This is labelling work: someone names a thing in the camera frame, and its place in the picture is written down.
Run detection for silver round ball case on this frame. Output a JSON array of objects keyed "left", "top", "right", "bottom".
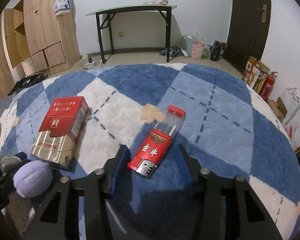
[{"left": 0, "top": 156, "right": 21, "bottom": 174}]

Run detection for red silver cigarette pack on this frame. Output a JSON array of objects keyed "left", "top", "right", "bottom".
[{"left": 30, "top": 96, "right": 89, "bottom": 170}]

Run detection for red giant lighter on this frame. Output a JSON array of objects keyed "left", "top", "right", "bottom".
[{"left": 127, "top": 104, "right": 186, "bottom": 178}]

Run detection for purple plush toy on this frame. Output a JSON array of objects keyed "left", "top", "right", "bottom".
[{"left": 13, "top": 160, "right": 53, "bottom": 198}]

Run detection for blue white checkered rug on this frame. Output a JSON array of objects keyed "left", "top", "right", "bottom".
[{"left": 0, "top": 63, "right": 300, "bottom": 239}]

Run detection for black open suitcase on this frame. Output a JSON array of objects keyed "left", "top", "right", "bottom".
[{"left": 8, "top": 72, "right": 48, "bottom": 96}]

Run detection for red fire extinguisher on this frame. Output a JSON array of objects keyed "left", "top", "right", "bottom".
[{"left": 259, "top": 72, "right": 278, "bottom": 101}]

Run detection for colourful cardboard boxes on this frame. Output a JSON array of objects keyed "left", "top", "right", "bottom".
[{"left": 242, "top": 56, "right": 270, "bottom": 93}]

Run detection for black bag by door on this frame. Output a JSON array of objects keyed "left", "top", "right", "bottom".
[{"left": 210, "top": 40, "right": 226, "bottom": 62}]

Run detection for pink snack bag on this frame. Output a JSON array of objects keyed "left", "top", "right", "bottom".
[{"left": 191, "top": 41, "right": 204, "bottom": 60}]

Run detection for wooden wardrobe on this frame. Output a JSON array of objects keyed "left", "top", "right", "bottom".
[{"left": 1, "top": 0, "right": 81, "bottom": 80}]

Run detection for white plastic bag on wardrobe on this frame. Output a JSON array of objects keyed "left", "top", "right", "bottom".
[{"left": 54, "top": 0, "right": 71, "bottom": 16}]

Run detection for dark wooden door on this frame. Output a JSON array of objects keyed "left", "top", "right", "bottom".
[{"left": 223, "top": 0, "right": 271, "bottom": 73}]

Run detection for black frame folding table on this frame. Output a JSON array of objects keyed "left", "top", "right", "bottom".
[{"left": 86, "top": 4, "right": 177, "bottom": 63}]

